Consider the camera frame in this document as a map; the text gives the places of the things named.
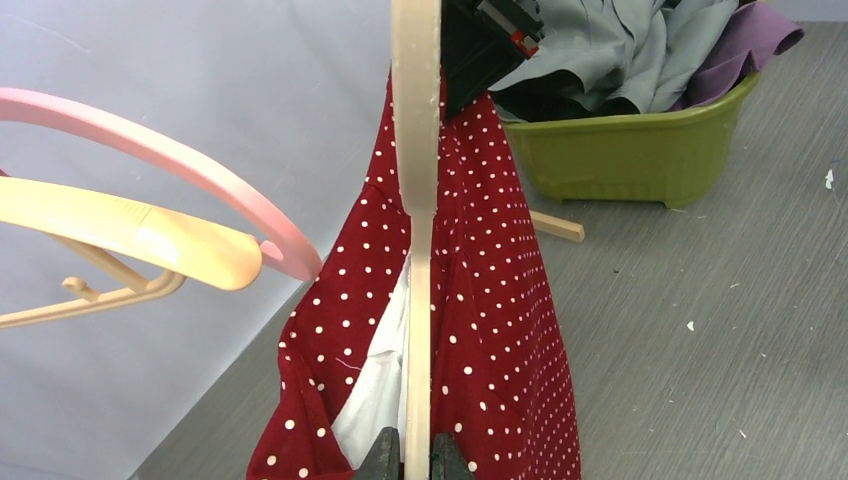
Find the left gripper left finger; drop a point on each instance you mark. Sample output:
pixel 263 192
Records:
pixel 382 461

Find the olive green plastic basket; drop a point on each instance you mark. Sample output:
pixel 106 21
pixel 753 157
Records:
pixel 672 158

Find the black skirt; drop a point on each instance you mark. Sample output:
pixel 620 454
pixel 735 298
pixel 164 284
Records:
pixel 559 96

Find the wooden hanger of red skirt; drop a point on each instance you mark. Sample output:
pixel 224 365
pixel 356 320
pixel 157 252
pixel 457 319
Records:
pixel 415 68

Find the pink hanger of grey skirt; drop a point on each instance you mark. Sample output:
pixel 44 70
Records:
pixel 285 249

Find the wooden hanger of purple skirt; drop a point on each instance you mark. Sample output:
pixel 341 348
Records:
pixel 149 249

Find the purple skirt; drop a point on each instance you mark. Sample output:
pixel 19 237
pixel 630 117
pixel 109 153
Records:
pixel 755 33

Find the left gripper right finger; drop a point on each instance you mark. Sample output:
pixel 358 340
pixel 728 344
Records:
pixel 447 460

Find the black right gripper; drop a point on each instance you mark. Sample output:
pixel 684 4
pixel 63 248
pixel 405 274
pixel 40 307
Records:
pixel 482 41

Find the red polka dot skirt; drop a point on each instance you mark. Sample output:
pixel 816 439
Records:
pixel 501 383

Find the wooden clothes rack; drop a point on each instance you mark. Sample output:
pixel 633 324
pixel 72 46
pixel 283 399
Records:
pixel 557 226

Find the grey skirt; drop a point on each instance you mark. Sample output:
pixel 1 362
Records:
pixel 646 50

